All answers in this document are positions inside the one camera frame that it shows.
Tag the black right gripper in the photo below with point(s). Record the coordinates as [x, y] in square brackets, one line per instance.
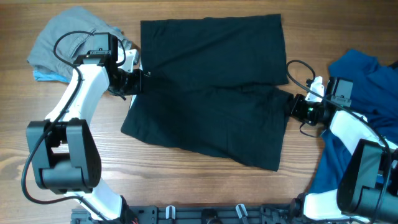
[298, 100]

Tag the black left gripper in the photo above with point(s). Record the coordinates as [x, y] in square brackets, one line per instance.
[137, 86]

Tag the black shorts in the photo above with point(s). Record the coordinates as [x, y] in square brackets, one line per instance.
[213, 86]

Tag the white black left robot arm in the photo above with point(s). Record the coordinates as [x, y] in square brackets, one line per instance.
[63, 162]

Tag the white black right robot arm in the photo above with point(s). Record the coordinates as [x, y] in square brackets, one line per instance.
[367, 191]

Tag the dark blue shirt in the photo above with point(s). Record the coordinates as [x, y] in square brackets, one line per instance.
[374, 95]

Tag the folded grey shorts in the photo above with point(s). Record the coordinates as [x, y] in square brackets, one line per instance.
[76, 19]

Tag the folded light blue garment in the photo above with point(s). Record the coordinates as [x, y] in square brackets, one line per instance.
[49, 77]

